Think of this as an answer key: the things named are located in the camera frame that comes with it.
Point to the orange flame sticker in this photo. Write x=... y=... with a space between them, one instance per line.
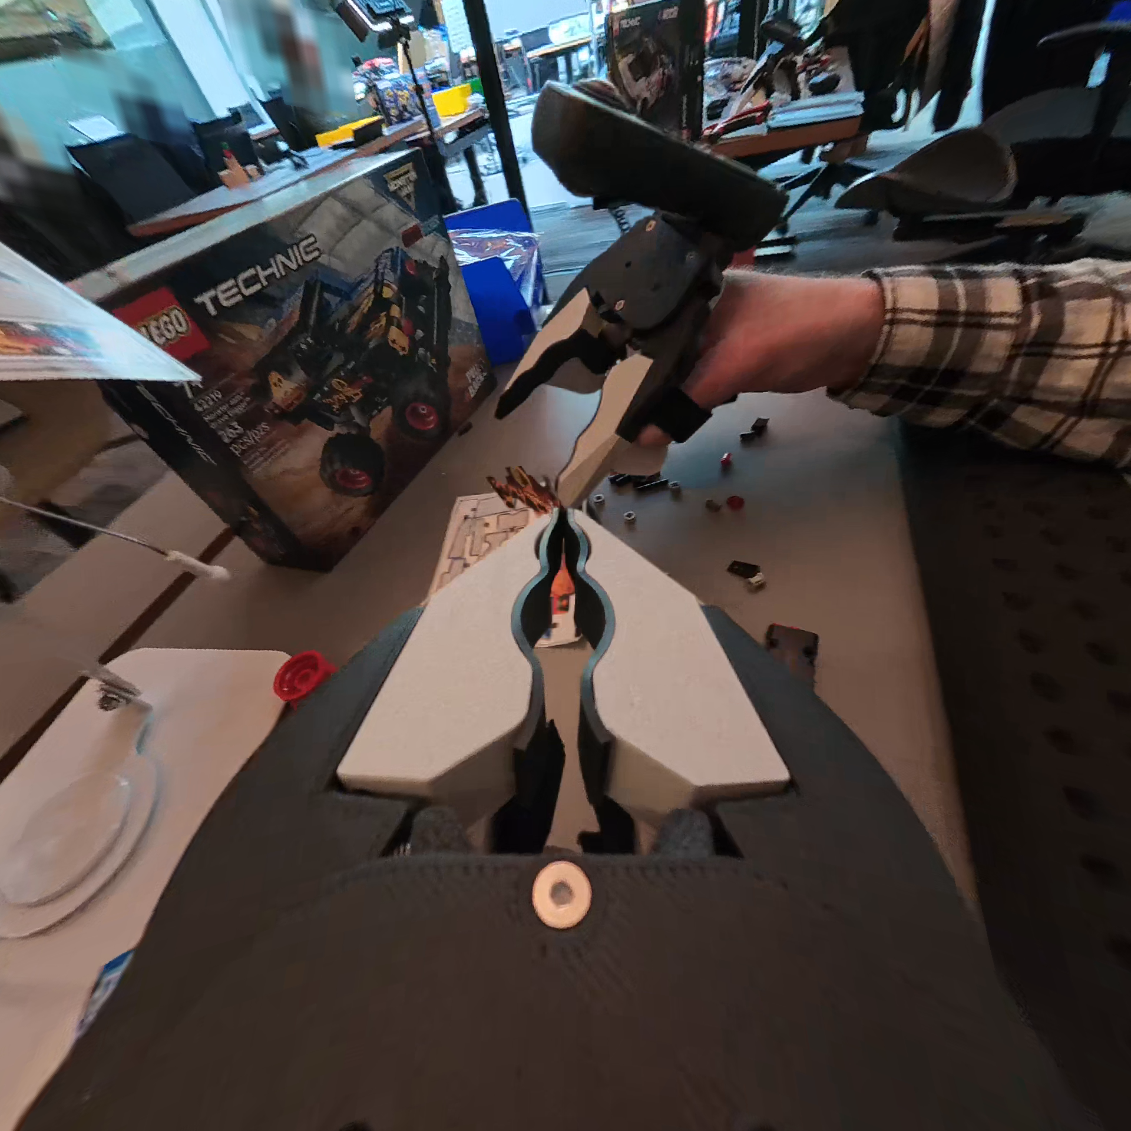
x=526 y=488

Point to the blue plastic bin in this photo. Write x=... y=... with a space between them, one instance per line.
x=495 y=308

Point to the red toy wheel hub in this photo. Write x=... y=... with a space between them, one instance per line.
x=300 y=676

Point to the black toy grille slope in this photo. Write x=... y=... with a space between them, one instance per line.
x=742 y=569

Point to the person's right hand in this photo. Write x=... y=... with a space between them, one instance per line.
x=795 y=335

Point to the black vertical pole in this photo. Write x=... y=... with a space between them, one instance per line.
x=495 y=88

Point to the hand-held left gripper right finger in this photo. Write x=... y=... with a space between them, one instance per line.
x=698 y=706

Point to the sticker sheet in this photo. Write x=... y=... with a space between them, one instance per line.
x=477 y=529

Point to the yellow plastic bin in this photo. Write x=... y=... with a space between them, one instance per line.
x=452 y=101

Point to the black office chair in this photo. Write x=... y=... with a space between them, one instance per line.
x=954 y=168

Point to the toy truck set box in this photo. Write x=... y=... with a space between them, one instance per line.
x=309 y=291

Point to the white booklet stand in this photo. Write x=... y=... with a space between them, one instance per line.
x=204 y=794

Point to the small dark toy box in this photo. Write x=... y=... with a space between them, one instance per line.
x=659 y=61

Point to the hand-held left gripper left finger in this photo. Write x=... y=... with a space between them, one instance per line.
x=433 y=706

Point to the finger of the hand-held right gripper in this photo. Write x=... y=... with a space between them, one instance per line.
x=565 y=335
x=610 y=424

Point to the grey desk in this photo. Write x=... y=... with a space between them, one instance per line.
x=840 y=547

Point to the instruction booklet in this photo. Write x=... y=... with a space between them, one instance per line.
x=71 y=326

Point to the wooden background table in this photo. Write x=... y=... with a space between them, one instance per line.
x=265 y=190

